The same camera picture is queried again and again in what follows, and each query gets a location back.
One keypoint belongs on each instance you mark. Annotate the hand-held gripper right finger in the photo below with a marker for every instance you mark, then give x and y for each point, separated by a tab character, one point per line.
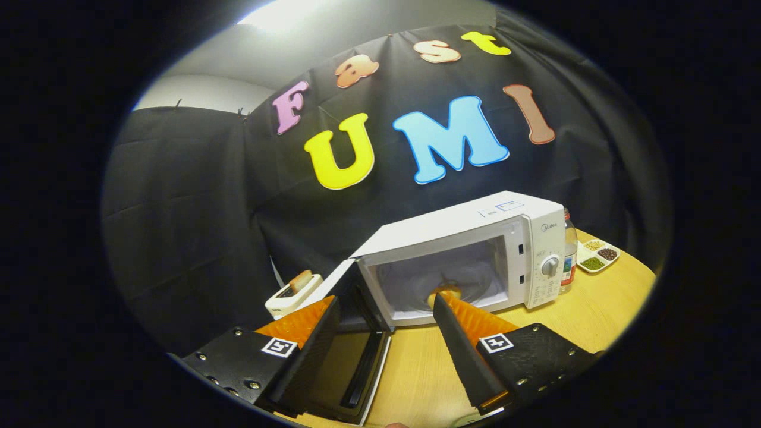
464	356

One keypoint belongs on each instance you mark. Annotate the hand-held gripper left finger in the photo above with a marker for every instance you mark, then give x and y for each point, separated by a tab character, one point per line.
312	356

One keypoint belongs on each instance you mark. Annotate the golden bread bun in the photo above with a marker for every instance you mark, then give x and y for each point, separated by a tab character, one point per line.
447	291

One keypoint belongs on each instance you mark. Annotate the white microwave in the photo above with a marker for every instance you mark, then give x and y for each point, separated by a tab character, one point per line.
452	226

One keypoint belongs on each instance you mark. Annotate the white toaster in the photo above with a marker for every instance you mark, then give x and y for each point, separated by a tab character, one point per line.
291	302

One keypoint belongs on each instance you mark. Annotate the toast slice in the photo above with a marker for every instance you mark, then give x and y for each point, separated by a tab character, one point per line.
301	280

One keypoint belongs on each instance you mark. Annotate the clear plastic water bottle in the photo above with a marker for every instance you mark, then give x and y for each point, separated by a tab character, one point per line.
569	249

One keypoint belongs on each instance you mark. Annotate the white divided bean dish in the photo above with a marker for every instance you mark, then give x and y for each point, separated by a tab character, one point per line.
597	257

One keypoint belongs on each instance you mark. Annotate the black backdrop cloth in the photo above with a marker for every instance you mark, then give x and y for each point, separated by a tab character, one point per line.
190	208

